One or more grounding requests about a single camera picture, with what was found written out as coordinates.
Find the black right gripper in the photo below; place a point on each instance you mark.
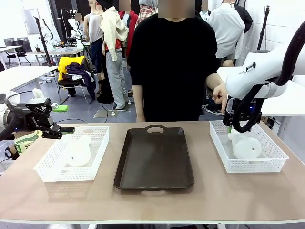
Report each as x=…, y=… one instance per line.
x=228, y=118

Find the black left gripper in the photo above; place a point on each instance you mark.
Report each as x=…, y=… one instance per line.
x=38, y=120

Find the translucent plastic conical flask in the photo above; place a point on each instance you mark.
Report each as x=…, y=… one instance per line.
x=246, y=149
x=78, y=152

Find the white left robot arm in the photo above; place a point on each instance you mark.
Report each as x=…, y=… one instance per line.
x=3, y=119

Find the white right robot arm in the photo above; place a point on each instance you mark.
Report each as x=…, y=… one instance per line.
x=250, y=78

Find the person's right forearm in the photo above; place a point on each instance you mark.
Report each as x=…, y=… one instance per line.
x=138, y=100

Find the person's left forearm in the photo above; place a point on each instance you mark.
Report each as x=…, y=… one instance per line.
x=215, y=80

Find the person's left hand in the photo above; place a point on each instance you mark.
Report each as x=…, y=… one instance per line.
x=221, y=94

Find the person's right hand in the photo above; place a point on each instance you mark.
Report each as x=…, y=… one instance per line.
x=141, y=119

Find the green white printed bag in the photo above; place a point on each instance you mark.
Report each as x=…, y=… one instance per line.
x=25, y=143

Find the black metal chair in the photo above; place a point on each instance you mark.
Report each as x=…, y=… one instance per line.
x=69, y=83

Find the white perforated plastic basket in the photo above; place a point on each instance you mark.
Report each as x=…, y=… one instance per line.
x=274, y=152
x=52, y=167

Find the white work table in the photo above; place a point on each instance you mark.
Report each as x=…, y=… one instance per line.
x=21, y=75

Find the yellow cloth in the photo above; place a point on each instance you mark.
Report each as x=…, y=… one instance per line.
x=64, y=64

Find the metal floor plate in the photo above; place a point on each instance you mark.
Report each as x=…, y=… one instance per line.
x=104, y=114

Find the dark purple clothes pile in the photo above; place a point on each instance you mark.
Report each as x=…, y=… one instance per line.
x=81, y=71

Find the black tripod stand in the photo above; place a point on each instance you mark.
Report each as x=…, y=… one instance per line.
x=44, y=45

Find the dark brown plastic tray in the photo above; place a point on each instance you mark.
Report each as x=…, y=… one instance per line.
x=153, y=159

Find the person torso black t-shirt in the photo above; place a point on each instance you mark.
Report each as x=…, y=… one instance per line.
x=171, y=66

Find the mannequin cream jacket grey pants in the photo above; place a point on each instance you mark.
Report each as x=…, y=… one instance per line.
x=114, y=47

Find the person in white shirt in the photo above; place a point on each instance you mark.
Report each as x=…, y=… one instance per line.
x=226, y=28

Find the mannequin white tank top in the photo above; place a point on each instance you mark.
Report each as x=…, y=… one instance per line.
x=94, y=28

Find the black light stand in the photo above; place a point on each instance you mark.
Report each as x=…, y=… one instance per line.
x=263, y=31

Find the black hanging jacket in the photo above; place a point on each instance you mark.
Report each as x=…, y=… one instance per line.
x=245, y=17

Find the red jacket figure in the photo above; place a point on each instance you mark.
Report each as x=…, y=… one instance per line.
x=131, y=26

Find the plaid shirt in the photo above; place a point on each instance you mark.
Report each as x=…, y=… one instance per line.
x=146, y=13

